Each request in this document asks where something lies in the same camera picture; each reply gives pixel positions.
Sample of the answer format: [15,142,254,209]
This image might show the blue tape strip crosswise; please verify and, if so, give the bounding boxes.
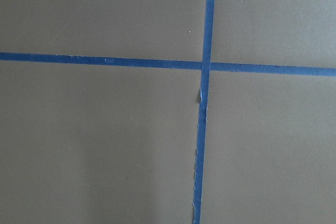
[1,52,335,77]

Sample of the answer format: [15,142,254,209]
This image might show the blue tape strip lengthwise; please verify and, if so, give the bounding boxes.
[193,0,215,224]

